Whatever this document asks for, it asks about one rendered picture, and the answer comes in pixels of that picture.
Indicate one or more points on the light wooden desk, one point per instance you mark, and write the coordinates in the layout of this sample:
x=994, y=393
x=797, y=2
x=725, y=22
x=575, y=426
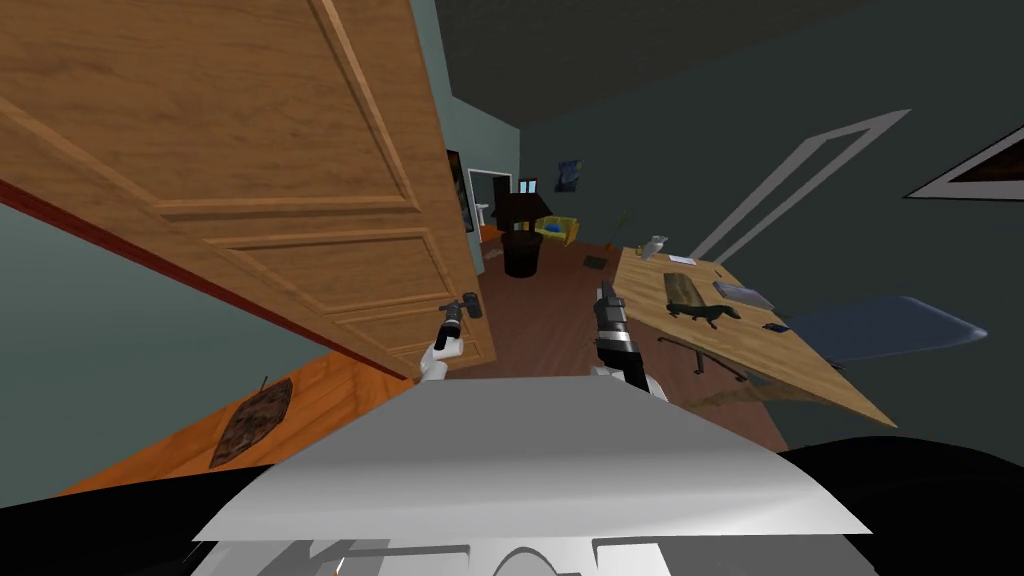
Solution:
x=688, y=336

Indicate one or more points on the white framed dark picture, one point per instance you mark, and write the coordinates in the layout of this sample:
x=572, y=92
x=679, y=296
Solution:
x=984, y=172

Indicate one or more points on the yellow armchair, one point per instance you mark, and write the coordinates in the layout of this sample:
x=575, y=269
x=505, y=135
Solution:
x=558, y=230

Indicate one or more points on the small dark floor mat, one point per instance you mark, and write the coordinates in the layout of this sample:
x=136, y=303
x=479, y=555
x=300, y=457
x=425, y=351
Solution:
x=595, y=262

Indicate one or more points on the thin green potted plant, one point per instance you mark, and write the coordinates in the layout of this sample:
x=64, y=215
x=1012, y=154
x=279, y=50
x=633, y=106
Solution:
x=617, y=230

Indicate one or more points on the black round bin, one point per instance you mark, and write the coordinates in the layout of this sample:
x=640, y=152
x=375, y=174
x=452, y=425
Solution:
x=522, y=254

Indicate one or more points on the brown wooden door leaf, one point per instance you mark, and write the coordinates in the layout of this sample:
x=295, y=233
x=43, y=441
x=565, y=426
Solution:
x=240, y=160

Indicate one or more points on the blue office chair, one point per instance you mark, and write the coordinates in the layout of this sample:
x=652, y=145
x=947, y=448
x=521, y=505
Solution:
x=880, y=328

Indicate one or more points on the blue wall poster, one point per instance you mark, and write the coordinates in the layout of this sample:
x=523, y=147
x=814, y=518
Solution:
x=570, y=176

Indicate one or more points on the brown patterned floor mat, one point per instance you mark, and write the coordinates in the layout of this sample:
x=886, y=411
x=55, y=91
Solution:
x=252, y=420

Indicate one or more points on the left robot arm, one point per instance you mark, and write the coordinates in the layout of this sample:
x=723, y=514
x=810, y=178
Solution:
x=438, y=362

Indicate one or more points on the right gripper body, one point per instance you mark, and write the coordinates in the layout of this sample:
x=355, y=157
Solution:
x=611, y=312

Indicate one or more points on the dark framed wall picture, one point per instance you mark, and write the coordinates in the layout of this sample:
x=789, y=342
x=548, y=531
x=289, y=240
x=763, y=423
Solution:
x=461, y=192

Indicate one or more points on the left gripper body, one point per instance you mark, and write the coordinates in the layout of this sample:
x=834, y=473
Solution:
x=452, y=324

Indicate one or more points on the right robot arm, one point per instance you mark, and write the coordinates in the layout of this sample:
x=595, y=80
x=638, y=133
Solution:
x=626, y=364

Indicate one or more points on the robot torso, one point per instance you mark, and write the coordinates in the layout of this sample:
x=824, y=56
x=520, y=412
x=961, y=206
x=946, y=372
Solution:
x=528, y=472

